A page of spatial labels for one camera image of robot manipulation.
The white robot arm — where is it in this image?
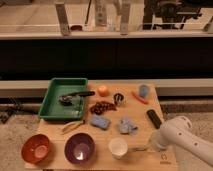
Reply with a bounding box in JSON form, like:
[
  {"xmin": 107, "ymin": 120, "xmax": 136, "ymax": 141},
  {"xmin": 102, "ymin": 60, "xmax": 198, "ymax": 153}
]
[{"xmin": 149, "ymin": 116, "xmax": 213, "ymax": 167}]

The metal cup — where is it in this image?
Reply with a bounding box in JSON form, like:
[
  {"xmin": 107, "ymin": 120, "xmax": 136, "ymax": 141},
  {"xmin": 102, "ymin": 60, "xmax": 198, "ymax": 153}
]
[{"xmin": 113, "ymin": 93, "xmax": 124, "ymax": 106}]

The blue plastic cup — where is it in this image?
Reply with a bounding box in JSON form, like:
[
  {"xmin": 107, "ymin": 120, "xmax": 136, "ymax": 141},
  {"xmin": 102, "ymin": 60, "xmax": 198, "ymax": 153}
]
[{"xmin": 139, "ymin": 85, "xmax": 150, "ymax": 97}]

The white cup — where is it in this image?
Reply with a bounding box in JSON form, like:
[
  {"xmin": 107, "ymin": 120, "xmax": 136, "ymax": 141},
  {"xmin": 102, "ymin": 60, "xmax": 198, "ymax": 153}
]
[{"xmin": 108, "ymin": 138, "xmax": 128, "ymax": 159}]

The orange fruit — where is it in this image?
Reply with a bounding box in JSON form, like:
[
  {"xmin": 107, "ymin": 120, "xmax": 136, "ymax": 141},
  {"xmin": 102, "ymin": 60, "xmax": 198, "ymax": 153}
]
[{"xmin": 98, "ymin": 86, "xmax": 109, "ymax": 97}]

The bunch of dark grapes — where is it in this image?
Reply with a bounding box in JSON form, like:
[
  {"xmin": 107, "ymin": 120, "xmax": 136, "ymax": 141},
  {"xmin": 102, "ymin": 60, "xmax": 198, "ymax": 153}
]
[{"xmin": 90, "ymin": 101, "xmax": 116, "ymax": 115}]

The orange carrot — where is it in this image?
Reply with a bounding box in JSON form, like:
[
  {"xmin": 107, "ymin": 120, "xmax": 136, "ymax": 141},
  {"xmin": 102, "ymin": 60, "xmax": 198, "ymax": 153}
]
[{"xmin": 131, "ymin": 92, "xmax": 149, "ymax": 105}]

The blue sponge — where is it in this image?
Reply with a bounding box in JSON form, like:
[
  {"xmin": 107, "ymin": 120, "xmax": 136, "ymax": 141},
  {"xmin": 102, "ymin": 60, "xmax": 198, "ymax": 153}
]
[{"xmin": 90, "ymin": 115, "xmax": 110, "ymax": 130}]

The green plastic tray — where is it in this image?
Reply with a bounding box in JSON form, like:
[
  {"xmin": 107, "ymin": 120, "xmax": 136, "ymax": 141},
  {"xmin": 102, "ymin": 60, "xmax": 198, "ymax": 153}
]
[{"xmin": 39, "ymin": 78, "xmax": 88, "ymax": 121}]

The crumpled blue cloth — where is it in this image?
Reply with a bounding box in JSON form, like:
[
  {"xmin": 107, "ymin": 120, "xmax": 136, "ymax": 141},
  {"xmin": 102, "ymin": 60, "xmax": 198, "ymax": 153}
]
[{"xmin": 118, "ymin": 117, "xmax": 138, "ymax": 134}]

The yellow banana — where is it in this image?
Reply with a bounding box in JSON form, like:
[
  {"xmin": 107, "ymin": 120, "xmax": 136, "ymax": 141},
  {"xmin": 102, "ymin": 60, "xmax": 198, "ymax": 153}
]
[{"xmin": 61, "ymin": 120, "xmax": 85, "ymax": 134}]

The wooden board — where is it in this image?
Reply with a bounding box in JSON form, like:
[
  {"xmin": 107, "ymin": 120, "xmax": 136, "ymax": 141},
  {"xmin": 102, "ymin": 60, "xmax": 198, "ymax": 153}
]
[{"xmin": 25, "ymin": 83, "xmax": 177, "ymax": 171}]

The black rectangular block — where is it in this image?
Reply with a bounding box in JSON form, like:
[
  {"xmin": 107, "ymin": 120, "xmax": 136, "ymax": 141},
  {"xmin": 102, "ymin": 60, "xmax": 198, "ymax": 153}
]
[{"xmin": 147, "ymin": 110, "xmax": 162, "ymax": 129}]

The purple bowl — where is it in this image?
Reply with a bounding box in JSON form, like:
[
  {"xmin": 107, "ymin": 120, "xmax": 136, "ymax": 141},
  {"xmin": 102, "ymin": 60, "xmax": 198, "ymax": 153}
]
[{"xmin": 64, "ymin": 133, "xmax": 95, "ymax": 164}]

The orange bowl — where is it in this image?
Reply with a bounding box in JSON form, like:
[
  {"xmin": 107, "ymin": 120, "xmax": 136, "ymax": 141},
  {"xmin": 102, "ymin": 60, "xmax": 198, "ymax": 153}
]
[{"xmin": 21, "ymin": 134, "xmax": 50, "ymax": 164}]

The black handled ladle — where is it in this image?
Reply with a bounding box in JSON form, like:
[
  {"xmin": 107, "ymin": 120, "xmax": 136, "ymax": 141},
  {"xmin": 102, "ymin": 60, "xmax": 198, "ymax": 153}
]
[{"xmin": 58, "ymin": 91, "xmax": 95, "ymax": 106}]

